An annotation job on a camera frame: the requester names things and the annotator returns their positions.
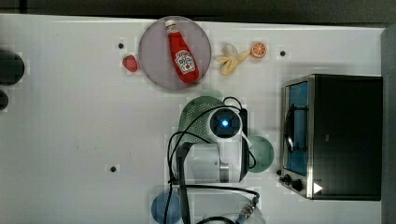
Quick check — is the red strawberry near plate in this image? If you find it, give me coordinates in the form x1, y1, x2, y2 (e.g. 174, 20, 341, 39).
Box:
122, 55, 138, 73

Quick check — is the red ketchup bottle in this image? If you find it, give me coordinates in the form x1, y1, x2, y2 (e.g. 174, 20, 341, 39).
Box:
165, 20, 200, 83

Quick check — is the green mug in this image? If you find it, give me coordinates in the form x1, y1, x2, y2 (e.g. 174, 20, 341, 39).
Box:
248, 135, 275, 173

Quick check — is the grey round plate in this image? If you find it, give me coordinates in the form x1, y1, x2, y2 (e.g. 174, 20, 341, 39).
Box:
138, 16, 212, 91

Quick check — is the black cylinder large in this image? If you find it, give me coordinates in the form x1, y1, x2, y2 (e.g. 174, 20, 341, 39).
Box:
0, 51, 25, 86

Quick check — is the peeled banana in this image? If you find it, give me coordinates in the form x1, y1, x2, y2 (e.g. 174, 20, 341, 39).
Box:
216, 44, 250, 76

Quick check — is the blue bowl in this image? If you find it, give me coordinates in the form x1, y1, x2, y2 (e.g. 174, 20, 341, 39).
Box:
151, 191, 181, 224

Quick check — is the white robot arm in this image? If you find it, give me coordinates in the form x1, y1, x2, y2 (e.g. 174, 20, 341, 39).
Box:
170, 105, 256, 224

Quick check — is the orange half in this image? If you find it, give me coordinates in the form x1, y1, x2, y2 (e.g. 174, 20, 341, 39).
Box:
250, 42, 267, 59

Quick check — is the black cylinder small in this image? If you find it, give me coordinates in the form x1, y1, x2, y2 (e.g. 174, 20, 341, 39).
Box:
0, 91, 9, 110

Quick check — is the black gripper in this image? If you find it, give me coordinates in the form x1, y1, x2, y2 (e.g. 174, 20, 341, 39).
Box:
222, 108, 248, 138

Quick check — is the black toaster oven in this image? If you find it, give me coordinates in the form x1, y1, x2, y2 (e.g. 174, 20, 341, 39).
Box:
277, 74, 383, 201

